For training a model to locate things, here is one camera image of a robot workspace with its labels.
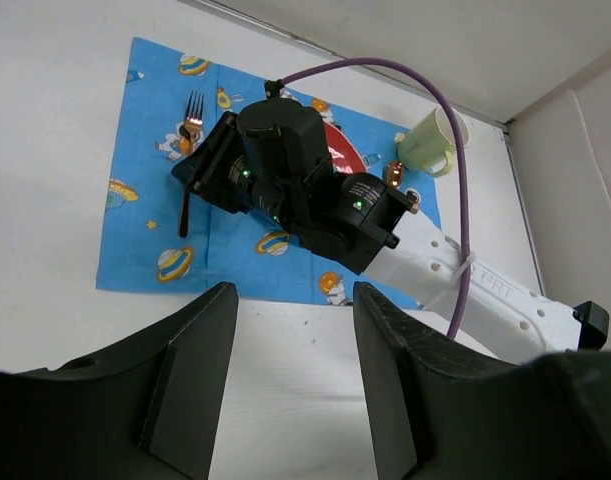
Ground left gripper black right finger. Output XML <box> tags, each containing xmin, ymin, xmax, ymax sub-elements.
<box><xmin>353</xmin><ymin>282</ymin><xmax>521</xmax><ymax>479</ymax></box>

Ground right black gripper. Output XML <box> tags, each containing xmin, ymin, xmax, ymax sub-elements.
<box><xmin>171</xmin><ymin>112</ymin><xmax>251</xmax><ymax>214</ymax></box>

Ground copper fork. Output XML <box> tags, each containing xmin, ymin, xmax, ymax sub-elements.
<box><xmin>178</xmin><ymin>92</ymin><xmax>204</xmax><ymax>238</ymax></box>

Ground blue space-print cloth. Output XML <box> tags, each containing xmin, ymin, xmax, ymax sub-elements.
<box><xmin>94</xmin><ymin>35</ymin><xmax>444</xmax><ymax>310</ymax></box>

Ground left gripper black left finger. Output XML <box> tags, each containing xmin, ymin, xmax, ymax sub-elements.
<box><xmin>14</xmin><ymin>282</ymin><xmax>238</xmax><ymax>479</ymax></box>

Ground copper spoon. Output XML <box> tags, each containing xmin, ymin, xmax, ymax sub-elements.
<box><xmin>384</xmin><ymin>160</ymin><xmax>405</xmax><ymax>189</ymax></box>

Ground pale yellow mug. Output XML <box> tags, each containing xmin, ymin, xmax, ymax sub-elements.
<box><xmin>395</xmin><ymin>107</ymin><xmax>457</xmax><ymax>178</ymax></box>

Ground red and teal plate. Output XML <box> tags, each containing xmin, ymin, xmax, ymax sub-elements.
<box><xmin>324</xmin><ymin>122</ymin><xmax>367</xmax><ymax>174</ymax></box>

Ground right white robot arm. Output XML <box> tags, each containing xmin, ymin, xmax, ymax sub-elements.
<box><xmin>172</xmin><ymin>98</ymin><xmax>609</xmax><ymax>363</ymax></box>

